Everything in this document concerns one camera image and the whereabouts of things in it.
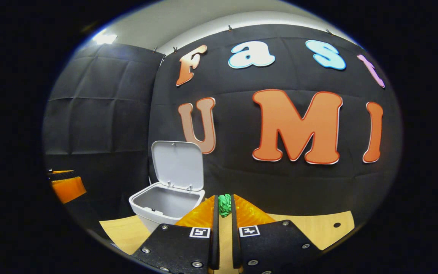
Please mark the wooden desktop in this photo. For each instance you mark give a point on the wooden desktop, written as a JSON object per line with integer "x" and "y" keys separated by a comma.
{"x": 310, "y": 228}

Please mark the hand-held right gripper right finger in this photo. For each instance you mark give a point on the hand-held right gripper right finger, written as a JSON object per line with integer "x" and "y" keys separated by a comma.
{"x": 235, "y": 236}

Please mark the green paper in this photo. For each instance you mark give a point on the green paper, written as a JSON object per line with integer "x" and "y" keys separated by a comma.
{"x": 224, "y": 205}

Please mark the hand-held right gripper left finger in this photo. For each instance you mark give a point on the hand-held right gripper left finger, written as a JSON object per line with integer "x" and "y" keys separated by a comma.
{"x": 215, "y": 236}

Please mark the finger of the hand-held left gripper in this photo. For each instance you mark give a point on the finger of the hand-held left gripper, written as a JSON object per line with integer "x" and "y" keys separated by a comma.
{"x": 65, "y": 173}
{"x": 69, "y": 189}

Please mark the black backdrop cloth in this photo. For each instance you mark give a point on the black backdrop cloth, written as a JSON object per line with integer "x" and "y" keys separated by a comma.
{"x": 101, "y": 114}

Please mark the ceiling light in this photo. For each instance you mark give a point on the ceiling light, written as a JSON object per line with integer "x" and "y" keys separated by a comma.
{"x": 105, "y": 38}

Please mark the white desktop garbage bin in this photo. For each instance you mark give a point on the white desktop garbage bin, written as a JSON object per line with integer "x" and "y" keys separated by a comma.
{"x": 177, "y": 163}

